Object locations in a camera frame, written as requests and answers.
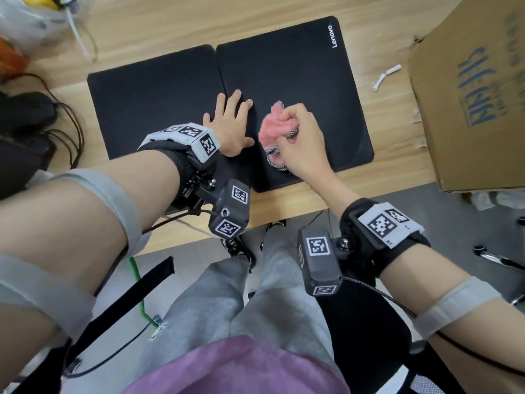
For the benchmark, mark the person's right hand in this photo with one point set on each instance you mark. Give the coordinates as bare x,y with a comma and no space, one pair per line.
311,155

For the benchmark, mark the person's right forearm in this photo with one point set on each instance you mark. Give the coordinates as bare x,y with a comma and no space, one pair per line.
418,274

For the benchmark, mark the pink cleaning cloth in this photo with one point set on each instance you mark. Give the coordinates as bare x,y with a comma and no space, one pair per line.
270,131

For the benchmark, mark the person's purple shirt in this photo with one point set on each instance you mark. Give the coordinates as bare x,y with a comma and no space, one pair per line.
229,369

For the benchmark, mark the black white sneaker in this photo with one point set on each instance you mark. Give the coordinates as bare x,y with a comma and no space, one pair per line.
240,250

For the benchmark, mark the black wrist camera with markers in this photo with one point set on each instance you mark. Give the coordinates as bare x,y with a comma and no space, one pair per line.
320,266
229,217

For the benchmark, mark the person's left hand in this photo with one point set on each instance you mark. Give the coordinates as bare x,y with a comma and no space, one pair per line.
229,131

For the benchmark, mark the person's left forearm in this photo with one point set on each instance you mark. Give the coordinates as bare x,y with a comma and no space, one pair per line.
82,225

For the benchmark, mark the crumpled grey plastic sheet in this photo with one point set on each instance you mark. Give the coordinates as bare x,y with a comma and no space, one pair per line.
500,198

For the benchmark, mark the yellow tape measure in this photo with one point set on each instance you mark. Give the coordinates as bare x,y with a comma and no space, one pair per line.
41,0

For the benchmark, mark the cardboard box with dark writing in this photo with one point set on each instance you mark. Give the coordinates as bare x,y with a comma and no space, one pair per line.
451,139

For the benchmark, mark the chrome chair base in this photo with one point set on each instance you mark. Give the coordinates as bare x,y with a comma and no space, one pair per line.
496,256

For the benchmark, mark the clear plastic bag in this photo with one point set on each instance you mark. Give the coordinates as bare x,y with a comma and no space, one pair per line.
24,20

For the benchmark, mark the black mouse pad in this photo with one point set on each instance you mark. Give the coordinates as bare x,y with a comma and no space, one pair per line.
287,69
156,98

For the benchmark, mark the small white twist tie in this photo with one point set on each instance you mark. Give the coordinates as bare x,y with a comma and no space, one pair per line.
381,79

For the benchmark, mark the orange juice bottle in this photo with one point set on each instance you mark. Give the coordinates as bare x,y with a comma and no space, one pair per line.
10,57

